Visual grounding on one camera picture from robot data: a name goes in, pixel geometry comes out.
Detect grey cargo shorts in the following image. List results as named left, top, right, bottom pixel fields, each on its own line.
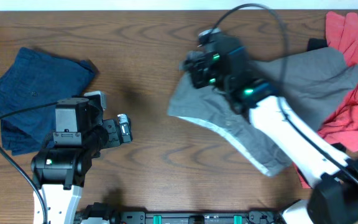
left=167, top=47, right=358, bottom=177

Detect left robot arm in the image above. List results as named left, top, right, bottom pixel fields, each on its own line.
left=31, top=93, right=133, bottom=223

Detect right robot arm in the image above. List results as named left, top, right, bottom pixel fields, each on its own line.
left=184, top=29, right=358, bottom=223

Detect black garment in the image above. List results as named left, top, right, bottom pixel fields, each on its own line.
left=306, top=38, right=328, bottom=52

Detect folded navy blue shorts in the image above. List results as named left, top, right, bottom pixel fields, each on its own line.
left=0, top=47, right=96, bottom=156

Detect red orange shirt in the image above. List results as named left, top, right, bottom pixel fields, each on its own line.
left=293, top=11, right=358, bottom=189

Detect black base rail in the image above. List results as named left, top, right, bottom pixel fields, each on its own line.
left=73, top=202, right=284, bottom=224

